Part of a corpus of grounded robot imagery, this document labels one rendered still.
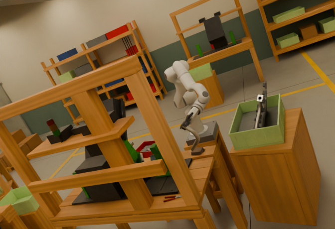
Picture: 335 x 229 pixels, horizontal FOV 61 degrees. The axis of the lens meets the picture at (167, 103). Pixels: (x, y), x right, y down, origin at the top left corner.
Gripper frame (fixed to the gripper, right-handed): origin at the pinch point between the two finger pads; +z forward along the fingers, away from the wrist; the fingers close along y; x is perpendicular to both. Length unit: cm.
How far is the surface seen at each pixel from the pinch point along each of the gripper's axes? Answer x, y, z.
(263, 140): 55, -31, -43
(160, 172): 3.9, -3.2, 37.3
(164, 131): -5.0, 18.9, 22.2
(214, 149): 24, -46, -21
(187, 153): 5, -61, -13
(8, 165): -423, -559, 40
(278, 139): 64, -25, -47
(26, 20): -641, -403, -283
